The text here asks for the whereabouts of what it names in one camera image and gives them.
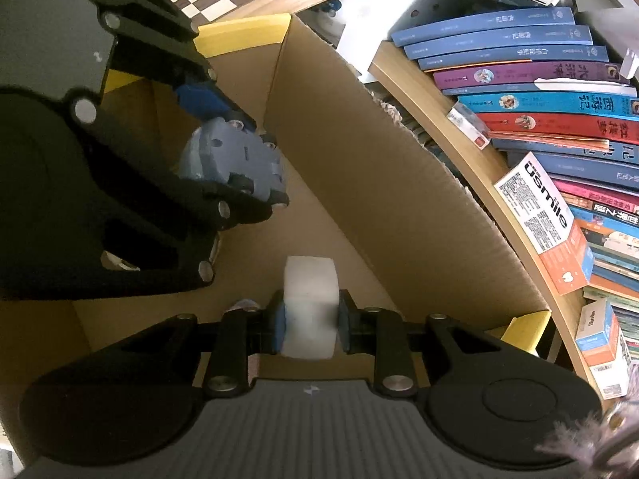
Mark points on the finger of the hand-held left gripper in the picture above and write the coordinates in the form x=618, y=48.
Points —
x=150, y=179
x=199, y=97

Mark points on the white rectangular block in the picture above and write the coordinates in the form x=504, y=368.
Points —
x=309, y=299

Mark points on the grey fluffy charm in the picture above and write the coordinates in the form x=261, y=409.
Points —
x=579, y=439

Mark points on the blue grey toy car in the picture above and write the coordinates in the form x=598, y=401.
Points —
x=234, y=154

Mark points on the small white red box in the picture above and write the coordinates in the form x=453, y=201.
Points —
x=469, y=124

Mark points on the bookshelf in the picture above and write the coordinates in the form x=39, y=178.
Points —
x=479, y=162

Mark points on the yellow cardboard box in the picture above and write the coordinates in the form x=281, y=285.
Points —
x=374, y=184

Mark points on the long white orange box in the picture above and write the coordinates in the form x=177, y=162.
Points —
x=544, y=209

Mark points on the row of books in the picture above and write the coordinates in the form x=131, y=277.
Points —
x=539, y=105

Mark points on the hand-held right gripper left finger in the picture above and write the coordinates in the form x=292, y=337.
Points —
x=278, y=329

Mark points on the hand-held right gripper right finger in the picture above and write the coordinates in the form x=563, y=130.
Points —
x=343, y=329

